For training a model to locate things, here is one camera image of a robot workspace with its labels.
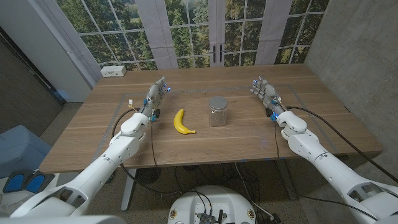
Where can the blue grey storage bin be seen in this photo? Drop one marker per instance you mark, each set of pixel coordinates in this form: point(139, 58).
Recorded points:
point(18, 149)

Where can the white table leg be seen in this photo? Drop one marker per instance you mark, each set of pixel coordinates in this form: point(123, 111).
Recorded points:
point(127, 193)

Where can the white power outlet box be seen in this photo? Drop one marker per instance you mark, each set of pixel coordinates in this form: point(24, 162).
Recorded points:
point(113, 71)

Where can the white robot torso edge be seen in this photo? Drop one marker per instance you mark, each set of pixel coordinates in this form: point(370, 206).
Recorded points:
point(62, 220)

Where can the printed window backdrop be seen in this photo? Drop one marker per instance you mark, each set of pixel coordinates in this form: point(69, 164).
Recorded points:
point(186, 31)

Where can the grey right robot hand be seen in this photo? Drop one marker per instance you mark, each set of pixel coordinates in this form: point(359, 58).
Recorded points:
point(269, 95)

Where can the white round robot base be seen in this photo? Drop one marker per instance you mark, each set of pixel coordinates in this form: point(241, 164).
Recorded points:
point(211, 202)

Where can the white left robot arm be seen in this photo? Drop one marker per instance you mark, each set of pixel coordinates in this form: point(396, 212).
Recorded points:
point(109, 155)

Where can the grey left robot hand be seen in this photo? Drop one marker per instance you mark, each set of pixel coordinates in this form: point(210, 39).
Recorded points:
point(154, 96)

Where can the black round floor fan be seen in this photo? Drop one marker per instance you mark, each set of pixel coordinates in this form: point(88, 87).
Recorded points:
point(147, 175)

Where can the grey table leg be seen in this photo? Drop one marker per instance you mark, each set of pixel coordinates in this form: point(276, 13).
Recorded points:
point(287, 183)

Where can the black and blue foot pedal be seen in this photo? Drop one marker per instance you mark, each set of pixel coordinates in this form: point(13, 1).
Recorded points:
point(14, 183)

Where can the clear plastic jar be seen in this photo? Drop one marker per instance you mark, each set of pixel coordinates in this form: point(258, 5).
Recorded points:
point(217, 119)

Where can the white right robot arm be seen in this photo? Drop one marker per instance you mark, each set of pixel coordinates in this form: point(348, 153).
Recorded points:
point(326, 161)

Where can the yellow toy banana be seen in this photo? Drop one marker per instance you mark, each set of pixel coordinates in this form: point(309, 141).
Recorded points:
point(178, 124)

